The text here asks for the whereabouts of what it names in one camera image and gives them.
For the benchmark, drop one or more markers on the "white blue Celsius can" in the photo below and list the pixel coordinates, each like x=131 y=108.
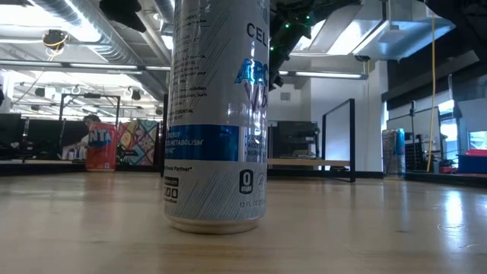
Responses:
x=213 y=114

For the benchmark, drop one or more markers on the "orange Fanta can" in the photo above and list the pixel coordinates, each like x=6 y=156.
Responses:
x=100 y=148

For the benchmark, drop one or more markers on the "silver blue Red Bull can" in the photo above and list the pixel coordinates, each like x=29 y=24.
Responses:
x=393 y=152

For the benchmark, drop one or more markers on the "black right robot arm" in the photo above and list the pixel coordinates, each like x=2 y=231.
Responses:
x=472 y=19

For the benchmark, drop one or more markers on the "long ceiling light bar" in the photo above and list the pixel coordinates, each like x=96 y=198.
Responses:
x=102 y=65

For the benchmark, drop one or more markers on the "person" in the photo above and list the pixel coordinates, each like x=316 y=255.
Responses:
x=85 y=131

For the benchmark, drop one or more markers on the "colourful patterned panel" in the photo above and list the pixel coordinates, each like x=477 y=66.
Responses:
x=139 y=142

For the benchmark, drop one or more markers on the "black tripod stand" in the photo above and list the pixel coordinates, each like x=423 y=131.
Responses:
x=412 y=122

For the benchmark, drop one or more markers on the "black pegboard rack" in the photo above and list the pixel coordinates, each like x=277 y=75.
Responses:
x=415 y=157

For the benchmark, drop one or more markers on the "blue bin with red lid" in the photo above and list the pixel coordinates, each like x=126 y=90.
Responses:
x=473 y=161

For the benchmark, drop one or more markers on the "grey wall vent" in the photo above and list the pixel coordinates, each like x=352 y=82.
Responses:
x=285 y=96

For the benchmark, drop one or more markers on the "black metal frame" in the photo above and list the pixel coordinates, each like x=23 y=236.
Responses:
x=89 y=96

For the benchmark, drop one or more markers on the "black frame wooden shelf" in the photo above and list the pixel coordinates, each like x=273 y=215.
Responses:
x=352 y=141

